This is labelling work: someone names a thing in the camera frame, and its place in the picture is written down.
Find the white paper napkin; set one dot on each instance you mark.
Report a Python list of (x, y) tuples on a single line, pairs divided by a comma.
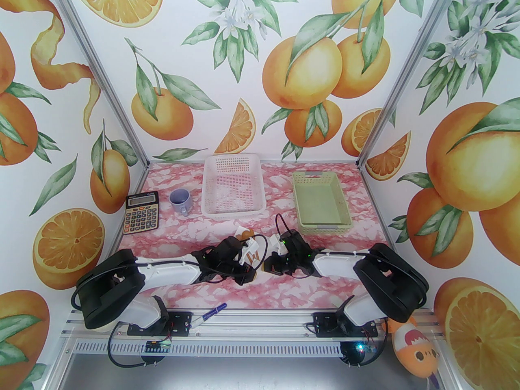
[(239, 230)]

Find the green plastic basket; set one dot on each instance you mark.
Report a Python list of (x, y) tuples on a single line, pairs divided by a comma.
[(321, 201)]

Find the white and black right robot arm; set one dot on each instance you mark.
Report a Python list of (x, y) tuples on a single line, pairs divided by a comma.
[(390, 278)]

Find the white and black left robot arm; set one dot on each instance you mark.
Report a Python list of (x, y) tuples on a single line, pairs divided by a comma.
[(170, 270)]

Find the blue capped pen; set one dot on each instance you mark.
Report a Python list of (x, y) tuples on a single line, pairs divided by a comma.
[(215, 310)]

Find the purple mug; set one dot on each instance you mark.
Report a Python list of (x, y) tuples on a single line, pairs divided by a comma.
[(180, 197)]

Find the white plastic mesh basket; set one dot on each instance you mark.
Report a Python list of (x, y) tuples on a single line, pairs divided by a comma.
[(233, 185)]

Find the black and gold calculator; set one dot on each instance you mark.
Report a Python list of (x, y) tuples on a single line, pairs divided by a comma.
[(140, 215)]

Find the small left circuit board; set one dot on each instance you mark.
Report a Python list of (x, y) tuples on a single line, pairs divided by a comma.
[(156, 347)]

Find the small circuit board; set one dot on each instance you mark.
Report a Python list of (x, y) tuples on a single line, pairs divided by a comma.
[(156, 347), (362, 347)]

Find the small right circuit board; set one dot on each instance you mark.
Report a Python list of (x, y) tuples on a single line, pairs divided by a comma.
[(362, 347)]

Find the orange fish plush toy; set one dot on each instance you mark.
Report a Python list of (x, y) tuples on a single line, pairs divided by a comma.
[(414, 352)]

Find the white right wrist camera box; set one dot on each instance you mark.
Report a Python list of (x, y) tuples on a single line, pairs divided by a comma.
[(274, 243)]

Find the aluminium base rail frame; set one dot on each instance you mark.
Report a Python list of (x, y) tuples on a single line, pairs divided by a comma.
[(252, 329)]

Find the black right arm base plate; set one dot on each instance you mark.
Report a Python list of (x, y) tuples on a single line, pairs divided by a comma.
[(325, 324)]

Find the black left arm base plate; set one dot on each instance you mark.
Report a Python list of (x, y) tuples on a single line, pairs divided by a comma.
[(180, 323)]

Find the aluminium frame post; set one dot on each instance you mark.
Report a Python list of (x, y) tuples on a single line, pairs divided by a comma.
[(403, 79), (105, 79)]

